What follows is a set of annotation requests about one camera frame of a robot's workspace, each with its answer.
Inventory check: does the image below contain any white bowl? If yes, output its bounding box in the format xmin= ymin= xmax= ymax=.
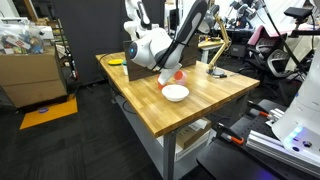
xmin=161 ymin=83 xmax=191 ymax=103

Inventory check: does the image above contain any white cup teal lid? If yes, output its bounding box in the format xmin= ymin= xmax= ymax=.
xmin=121 ymin=60 xmax=130 ymax=77

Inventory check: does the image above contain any dark wooden board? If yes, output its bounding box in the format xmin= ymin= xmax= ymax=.
xmin=122 ymin=33 xmax=201 ymax=82

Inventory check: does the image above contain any yellow plate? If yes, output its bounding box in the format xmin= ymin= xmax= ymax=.
xmin=107 ymin=58 xmax=125 ymax=67

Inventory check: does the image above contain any small cardboard box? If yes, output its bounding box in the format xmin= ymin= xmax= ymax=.
xmin=175 ymin=117 xmax=213 ymax=151

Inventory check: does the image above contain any wooden desk lamp grey base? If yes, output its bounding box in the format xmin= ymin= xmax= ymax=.
xmin=198 ymin=4 xmax=232 ymax=77

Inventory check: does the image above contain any small wooden side table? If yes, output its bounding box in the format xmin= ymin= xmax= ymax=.
xmin=197 ymin=38 xmax=225 ymax=65

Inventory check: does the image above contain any computer monitor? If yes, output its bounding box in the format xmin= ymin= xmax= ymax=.
xmin=167 ymin=7 xmax=183 ymax=34

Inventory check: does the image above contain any white box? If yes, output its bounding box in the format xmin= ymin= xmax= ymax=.
xmin=174 ymin=130 xmax=218 ymax=163

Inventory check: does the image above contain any black metal platform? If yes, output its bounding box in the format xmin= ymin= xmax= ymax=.
xmin=196 ymin=98 xmax=320 ymax=180

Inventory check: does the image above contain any cluttered storage shelf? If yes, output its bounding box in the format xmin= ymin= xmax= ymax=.
xmin=44 ymin=18 xmax=81 ymax=83

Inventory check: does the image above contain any pink office chair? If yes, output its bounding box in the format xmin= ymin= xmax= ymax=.
xmin=246 ymin=24 xmax=291 ymax=69

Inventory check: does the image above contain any orange floor mat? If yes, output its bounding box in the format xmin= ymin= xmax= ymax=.
xmin=19 ymin=96 xmax=80 ymax=131

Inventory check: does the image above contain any white mesh office chair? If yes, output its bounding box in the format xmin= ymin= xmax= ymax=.
xmin=266 ymin=34 xmax=320 ymax=80

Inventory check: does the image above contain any large cardboard box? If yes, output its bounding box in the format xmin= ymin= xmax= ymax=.
xmin=0 ymin=45 xmax=70 ymax=110

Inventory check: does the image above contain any white machine housing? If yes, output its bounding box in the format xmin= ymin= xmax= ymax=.
xmin=271 ymin=39 xmax=320 ymax=165

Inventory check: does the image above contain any clear bag of toys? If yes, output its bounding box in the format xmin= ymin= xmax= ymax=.
xmin=0 ymin=20 xmax=46 ymax=56

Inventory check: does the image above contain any grey lamp cable black switch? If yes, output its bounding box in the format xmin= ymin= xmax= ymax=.
xmin=213 ymin=73 xmax=240 ymax=80

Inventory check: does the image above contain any grey metal table frame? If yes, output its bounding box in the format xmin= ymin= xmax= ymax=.
xmin=109 ymin=79 xmax=251 ymax=180

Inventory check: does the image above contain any black clamp orange handle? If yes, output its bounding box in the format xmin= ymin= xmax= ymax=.
xmin=246 ymin=100 xmax=272 ymax=119
xmin=214 ymin=122 xmax=246 ymax=146

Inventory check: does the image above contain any aluminium bracket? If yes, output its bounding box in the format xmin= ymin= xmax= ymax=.
xmin=266 ymin=107 xmax=285 ymax=127

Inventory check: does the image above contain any aluminium extrusion rail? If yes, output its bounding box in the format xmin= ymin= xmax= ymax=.
xmin=245 ymin=129 xmax=320 ymax=180

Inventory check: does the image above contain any black camera on tripod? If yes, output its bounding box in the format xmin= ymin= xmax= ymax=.
xmin=282 ymin=0 xmax=320 ymax=58

